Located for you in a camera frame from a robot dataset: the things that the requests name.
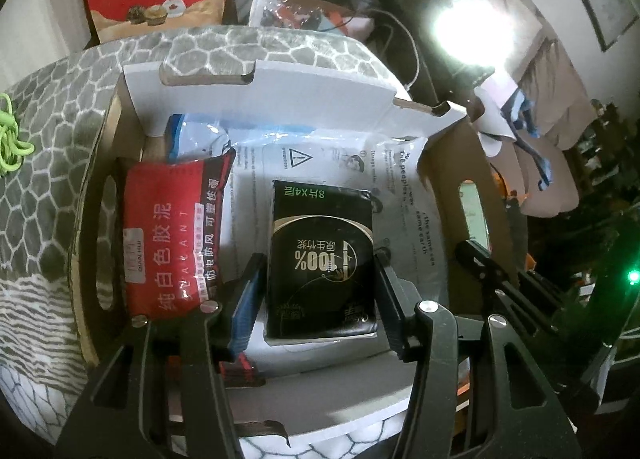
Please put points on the blue and white plastic packet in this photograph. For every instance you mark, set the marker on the blue and white plastic packet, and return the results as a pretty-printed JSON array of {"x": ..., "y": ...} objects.
[{"x": 200, "y": 136}]

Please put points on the beige cloth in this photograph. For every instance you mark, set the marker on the beige cloth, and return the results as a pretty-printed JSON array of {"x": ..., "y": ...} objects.
[{"x": 542, "y": 174}]

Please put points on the red sealant packet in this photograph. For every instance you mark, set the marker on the red sealant packet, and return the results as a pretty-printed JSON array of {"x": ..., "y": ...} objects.
[{"x": 160, "y": 219}]

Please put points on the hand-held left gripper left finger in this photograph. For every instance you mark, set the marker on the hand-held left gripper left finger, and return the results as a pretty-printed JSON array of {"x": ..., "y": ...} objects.
[{"x": 246, "y": 306}]

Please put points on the clear plastic bag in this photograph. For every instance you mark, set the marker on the clear plastic bag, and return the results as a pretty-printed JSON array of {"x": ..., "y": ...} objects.
[{"x": 280, "y": 9}]

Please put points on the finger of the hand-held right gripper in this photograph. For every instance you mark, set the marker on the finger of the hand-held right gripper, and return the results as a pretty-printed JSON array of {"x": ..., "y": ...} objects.
[
  {"x": 525, "y": 311},
  {"x": 482, "y": 261}
]

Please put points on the grey stone-pattern blanket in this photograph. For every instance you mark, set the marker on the grey stone-pattern blanket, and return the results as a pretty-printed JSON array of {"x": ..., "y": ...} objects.
[{"x": 55, "y": 149}]

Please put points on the white printed plastic bag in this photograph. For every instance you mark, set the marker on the white printed plastic bag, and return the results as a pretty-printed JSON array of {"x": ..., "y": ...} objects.
[{"x": 412, "y": 219}]

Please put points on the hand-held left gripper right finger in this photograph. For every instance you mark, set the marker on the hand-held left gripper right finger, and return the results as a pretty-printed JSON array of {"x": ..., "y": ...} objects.
[{"x": 394, "y": 311}]

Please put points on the dark green plant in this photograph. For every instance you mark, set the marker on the dark green plant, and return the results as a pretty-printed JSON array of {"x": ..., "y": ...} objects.
[{"x": 615, "y": 164}]

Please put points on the black tissue packet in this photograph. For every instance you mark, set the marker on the black tissue packet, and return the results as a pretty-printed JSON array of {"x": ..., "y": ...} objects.
[{"x": 320, "y": 259}]

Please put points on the cardboard box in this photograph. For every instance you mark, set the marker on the cardboard box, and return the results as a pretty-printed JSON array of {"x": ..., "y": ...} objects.
[{"x": 150, "y": 89}]

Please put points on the small red packet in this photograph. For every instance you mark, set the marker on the small red packet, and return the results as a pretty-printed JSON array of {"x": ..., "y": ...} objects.
[{"x": 242, "y": 372}]

